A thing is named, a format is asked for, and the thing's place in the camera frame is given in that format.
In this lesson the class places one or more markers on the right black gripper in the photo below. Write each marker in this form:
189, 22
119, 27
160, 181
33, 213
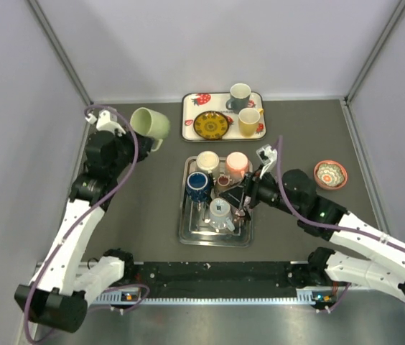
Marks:
252, 185

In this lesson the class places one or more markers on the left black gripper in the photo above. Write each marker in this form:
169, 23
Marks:
144, 146

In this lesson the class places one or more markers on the black gold mug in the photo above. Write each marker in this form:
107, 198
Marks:
223, 182

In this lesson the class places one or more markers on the light green mug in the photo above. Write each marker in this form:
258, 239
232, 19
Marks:
152, 124

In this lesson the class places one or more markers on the light blue mug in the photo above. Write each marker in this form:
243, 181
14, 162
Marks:
220, 216

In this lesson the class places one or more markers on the pink mug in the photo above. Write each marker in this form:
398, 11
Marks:
236, 166

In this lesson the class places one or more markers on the dark blue mug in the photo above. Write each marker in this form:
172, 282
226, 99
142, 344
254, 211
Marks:
198, 187

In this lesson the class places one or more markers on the cream white mug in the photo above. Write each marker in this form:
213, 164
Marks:
208, 162

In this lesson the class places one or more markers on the mauve purple mug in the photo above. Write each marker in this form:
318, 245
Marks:
243, 213

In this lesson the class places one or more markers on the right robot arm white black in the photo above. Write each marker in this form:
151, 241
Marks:
382, 263

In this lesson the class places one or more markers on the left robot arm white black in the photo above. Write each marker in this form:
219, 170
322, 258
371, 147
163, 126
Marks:
58, 296

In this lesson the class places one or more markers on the yellow mug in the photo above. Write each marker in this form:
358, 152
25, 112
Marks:
248, 121

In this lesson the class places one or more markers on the grey green mug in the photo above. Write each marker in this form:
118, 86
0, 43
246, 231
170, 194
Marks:
239, 97

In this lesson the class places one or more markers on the silver metal tray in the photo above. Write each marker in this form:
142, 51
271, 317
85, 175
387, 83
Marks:
194, 227

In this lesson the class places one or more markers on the yellow patterned plate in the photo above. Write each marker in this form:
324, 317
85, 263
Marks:
211, 125

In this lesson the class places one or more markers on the pink patterned bowl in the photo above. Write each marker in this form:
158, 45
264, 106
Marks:
330, 175

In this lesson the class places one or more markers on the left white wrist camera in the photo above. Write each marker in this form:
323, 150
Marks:
107, 122

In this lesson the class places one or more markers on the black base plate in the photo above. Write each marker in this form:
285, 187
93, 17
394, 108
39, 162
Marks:
223, 279

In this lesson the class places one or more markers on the grey slotted cable duct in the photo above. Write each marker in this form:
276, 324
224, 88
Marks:
129, 297

